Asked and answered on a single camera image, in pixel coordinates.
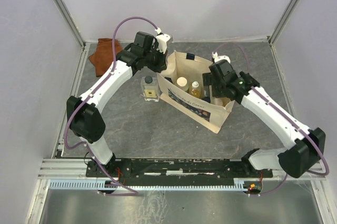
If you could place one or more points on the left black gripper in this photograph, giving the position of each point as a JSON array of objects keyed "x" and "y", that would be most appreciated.
[{"x": 162, "y": 65}]

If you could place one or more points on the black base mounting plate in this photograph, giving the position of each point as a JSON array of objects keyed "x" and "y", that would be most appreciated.
[{"x": 128, "y": 168}]

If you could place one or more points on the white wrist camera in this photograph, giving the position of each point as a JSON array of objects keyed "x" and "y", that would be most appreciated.
[
  {"x": 216, "y": 58},
  {"x": 163, "y": 40}
]

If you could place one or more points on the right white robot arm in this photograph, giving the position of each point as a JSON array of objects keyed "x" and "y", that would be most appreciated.
[{"x": 302, "y": 147}]

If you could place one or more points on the pale green lotion bottle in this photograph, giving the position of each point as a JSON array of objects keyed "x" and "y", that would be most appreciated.
[{"x": 182, "y": 83}]

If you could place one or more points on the small circuit board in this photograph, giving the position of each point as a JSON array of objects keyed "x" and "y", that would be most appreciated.
[{"x": 254, "y": 188}]

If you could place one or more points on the brown folded towel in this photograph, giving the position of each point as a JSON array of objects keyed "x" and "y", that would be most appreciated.
[{"x": 102, "y": 58}]

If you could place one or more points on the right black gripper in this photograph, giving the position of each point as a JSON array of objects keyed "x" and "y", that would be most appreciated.
[{"x": 208, "y": 79}]

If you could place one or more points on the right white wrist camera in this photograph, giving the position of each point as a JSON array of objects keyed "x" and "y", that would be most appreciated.
[{"x": 216, "y": 58}]

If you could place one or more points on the square perfume bottle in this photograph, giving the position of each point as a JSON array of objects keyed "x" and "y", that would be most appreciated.
[{"x": 150, "y": 88}]

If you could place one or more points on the blue slotted cable duct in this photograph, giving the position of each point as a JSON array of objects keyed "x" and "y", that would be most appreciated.
[{"x": 158, "y": 183}]

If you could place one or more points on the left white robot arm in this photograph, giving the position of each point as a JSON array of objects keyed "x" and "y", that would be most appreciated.
[{"x": 84, "y": 112}]

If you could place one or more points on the aluminium frame rail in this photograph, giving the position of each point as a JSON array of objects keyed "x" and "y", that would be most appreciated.
[{"x": 62, "y": 169}]

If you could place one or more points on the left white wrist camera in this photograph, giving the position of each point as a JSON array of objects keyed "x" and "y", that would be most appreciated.
[{"x": 163, "y": 40}]

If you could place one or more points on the amber liquid clear bottle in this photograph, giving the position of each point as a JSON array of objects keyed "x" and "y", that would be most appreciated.
[{"x": 195, "y": 90}]

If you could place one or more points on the beige pump bottle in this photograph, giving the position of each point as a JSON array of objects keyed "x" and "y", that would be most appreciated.
[{"x": 220, "y": 101}]

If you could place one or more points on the cream canvas tote bag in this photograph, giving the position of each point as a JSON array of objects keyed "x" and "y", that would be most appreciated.
[{"x": 201, "y": 110}]

